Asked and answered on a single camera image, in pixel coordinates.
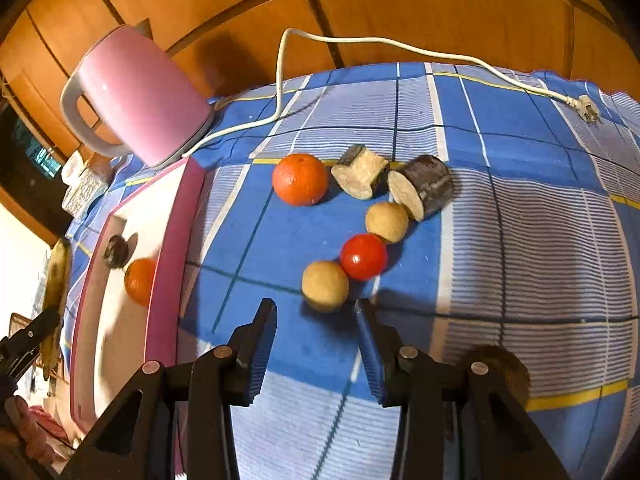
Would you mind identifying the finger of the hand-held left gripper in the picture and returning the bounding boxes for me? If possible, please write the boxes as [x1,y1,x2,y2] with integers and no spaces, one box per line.
[0,346,43,386]
[0,306,62,357]

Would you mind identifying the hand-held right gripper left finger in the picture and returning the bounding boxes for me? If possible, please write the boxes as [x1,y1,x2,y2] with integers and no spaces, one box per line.
[60,298,278,480]

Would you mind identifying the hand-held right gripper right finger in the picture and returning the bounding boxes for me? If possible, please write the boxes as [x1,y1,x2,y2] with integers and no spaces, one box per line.
[354,298,571,480]

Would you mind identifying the yellow banana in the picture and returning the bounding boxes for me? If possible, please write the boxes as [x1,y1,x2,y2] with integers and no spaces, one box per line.
[41,237,73,382]

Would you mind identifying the beige round fruit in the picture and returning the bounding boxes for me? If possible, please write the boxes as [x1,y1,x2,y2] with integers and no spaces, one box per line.
[301,260,350,312]
[365,201,410,244]

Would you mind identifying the red tomato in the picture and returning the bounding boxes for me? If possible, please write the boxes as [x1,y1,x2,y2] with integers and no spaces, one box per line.
[340,233,389,282]

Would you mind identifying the pink and white tray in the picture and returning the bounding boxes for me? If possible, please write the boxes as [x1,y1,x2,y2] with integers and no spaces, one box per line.
[69,157,207,433]

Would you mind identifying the brown fuzzy round fruit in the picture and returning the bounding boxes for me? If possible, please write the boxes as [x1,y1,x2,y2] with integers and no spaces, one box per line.
[460,345,531,407]

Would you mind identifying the large orange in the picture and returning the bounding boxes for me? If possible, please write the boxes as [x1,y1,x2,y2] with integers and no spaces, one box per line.
[272,153,329,207]

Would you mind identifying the large eggplant piece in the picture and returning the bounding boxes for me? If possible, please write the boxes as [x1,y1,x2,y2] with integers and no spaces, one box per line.
[387,155,455,222]

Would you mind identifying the person's left hand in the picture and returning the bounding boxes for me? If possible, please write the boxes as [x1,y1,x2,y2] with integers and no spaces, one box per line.
[2,394,57,466]

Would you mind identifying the dark purple round fruit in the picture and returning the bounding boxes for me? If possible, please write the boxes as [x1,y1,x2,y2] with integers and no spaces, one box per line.
[102,234,129,268]

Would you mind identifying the small orange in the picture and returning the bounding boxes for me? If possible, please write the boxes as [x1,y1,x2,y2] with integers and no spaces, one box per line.
[124,258,158,307]

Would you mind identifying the patterned tissue box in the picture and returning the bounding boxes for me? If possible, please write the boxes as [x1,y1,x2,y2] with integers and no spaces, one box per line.
[61,152,113,220]

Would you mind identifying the pink electric kettle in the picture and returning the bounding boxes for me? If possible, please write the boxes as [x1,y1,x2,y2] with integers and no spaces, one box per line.
[60,19,216,170]

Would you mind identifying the white power cable with plug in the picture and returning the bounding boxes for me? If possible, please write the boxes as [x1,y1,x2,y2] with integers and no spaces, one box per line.
[181,27,604,158]

